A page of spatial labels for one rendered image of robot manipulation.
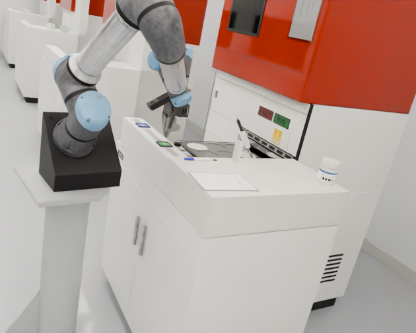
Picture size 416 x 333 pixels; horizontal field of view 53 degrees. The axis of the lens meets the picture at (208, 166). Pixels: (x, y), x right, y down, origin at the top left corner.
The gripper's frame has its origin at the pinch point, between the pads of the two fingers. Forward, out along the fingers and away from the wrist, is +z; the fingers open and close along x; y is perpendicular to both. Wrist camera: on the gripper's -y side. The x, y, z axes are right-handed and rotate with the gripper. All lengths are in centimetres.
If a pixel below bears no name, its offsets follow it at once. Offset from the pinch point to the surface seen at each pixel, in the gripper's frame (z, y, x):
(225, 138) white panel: 14, 58, 42
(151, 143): 4.7, -4.2, 2.2
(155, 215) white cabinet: 29.7, -4.5, -13.5
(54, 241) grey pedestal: 41, -41, -8
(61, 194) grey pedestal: 18.6, -41.8, -15.0
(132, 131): 7.5, -4.3, 25.4
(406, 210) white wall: 54, 207, 13
